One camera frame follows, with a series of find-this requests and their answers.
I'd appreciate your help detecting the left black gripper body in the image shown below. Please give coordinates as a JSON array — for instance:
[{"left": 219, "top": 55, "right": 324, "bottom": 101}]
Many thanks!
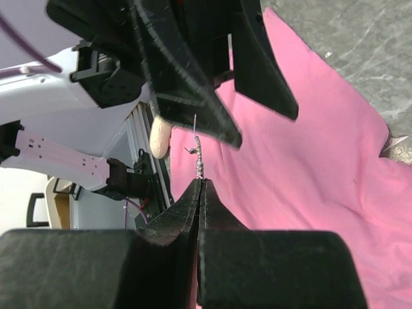
[{"left": 46, "top": 1, "right": 263, "bottom": 108}]

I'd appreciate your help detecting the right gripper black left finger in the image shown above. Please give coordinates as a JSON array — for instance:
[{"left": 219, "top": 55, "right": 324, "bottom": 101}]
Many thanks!
[{"left": 1, "top": 180, "right": 201, "bottom": 308}]

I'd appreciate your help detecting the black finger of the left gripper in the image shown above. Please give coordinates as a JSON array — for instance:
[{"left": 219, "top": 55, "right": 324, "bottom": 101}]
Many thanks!
[
  {"left": 129, "top": 1, "right": 242, "bottom": 148},
  {"left": 231, "top": 1, "right": 299, "bottom": 120}
]

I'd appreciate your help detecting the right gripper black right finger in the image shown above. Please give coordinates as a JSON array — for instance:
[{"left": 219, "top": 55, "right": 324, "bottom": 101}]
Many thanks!
[{"left": 198, "top": 180, "right": 368, "bottom": 308}]

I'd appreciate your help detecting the pink t-shirt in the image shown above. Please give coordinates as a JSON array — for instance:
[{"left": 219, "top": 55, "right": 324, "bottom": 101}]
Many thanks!
[{"left": 169, "top": 6, "right": 412, "bottom": 309}]

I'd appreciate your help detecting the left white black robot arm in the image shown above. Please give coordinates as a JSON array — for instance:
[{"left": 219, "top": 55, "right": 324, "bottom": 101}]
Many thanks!
[{"left": 1, "top": 1, "right": 299, "bottom": 200}]

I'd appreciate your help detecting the white daikon radish toy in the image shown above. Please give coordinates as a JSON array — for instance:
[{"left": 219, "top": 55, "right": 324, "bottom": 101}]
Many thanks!
[{"left": 149, "top": 115, "right": 173, "bottom": 159}]

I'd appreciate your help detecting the aluminium rail frame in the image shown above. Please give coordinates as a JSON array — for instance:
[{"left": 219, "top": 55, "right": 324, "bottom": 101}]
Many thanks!
[{"left": 126, "top": 102, "right": 174, "bottom": 229}]

